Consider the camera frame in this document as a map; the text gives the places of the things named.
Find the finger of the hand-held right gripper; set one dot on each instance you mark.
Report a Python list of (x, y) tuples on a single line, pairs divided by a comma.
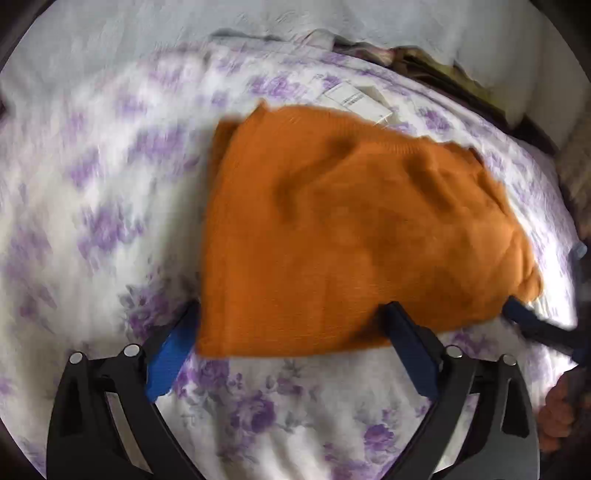
[(579, 254), (531, 323)]

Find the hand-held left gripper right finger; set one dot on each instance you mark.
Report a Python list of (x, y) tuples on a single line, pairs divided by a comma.
[(411, 355)]

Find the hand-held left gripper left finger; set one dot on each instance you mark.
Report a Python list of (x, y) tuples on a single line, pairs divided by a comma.
[(168, 364)]

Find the orange knitted cat cardigan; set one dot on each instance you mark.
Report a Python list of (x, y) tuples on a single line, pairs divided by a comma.
[(346, 230)]

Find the person's right hand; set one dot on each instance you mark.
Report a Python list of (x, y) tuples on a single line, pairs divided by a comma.
[(554, 420)]

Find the purple floral bed sheet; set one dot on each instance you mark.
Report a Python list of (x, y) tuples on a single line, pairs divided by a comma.
[(115, 184)]

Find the white plain cloth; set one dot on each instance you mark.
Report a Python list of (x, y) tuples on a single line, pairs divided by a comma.
[(508, 55)]

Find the grey paper hang tag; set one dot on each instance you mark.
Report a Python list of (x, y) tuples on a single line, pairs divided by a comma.
[(378, 104)]

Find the white paper hang tag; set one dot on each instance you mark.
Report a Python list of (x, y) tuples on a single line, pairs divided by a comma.
[(344, 96)]

